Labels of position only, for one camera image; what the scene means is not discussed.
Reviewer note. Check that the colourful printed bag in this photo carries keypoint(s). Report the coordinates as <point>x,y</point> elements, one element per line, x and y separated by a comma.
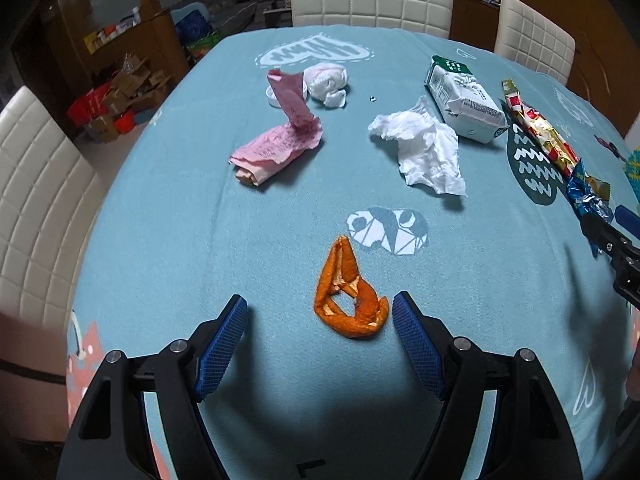
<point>202,45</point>

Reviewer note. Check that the red bag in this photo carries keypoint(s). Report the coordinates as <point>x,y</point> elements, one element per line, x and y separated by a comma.
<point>87,105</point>

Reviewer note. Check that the pink paper receipt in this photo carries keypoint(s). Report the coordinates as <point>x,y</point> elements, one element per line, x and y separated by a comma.
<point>280,142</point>

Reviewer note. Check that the orange peel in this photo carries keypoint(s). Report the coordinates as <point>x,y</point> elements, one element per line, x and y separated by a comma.
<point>370,307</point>

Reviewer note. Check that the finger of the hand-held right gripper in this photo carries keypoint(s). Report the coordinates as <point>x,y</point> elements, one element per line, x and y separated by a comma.
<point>610,242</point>
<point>629,219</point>

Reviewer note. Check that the white tissue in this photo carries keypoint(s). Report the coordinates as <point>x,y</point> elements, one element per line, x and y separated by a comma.
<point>430,155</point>

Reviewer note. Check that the blue printed tablecloth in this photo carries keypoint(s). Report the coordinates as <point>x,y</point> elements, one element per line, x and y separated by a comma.
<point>175,220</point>

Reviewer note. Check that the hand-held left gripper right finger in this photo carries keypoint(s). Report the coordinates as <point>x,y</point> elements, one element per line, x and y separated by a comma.
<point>417,345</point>

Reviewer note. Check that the blue foil wrapper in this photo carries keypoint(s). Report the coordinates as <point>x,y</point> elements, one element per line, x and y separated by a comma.
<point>587,192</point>

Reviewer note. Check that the green white milk carton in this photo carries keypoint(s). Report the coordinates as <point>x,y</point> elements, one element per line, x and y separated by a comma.
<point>465,105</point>

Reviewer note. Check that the brown blurred object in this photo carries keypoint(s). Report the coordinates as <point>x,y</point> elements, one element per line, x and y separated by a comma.
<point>25,360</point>

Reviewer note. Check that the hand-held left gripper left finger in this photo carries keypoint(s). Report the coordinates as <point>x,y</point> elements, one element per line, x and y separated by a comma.
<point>222,350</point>

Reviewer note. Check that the small blue box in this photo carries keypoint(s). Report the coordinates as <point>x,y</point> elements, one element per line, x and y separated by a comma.
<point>142,117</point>

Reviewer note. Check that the pile of cardboard boxes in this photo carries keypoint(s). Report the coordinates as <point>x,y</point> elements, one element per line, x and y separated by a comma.
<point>135,87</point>

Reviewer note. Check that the blue bag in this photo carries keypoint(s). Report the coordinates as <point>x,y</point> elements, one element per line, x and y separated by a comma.
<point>192,22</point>

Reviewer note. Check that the white bottle cap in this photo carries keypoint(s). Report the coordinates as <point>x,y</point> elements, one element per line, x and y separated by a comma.
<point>272,100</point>

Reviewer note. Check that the orange bucket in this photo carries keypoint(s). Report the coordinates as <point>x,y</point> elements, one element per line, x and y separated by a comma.
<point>125,122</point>

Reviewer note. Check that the grey sofa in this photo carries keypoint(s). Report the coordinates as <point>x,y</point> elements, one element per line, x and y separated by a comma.
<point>235,10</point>

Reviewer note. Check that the small white tissue ball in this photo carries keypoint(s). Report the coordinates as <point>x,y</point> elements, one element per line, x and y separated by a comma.
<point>325,80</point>

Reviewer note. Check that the red gold snack wrapper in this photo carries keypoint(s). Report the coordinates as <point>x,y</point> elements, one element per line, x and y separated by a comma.
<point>537,127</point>

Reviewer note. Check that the yellow box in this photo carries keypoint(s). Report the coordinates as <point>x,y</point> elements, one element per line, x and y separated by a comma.
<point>91,42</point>

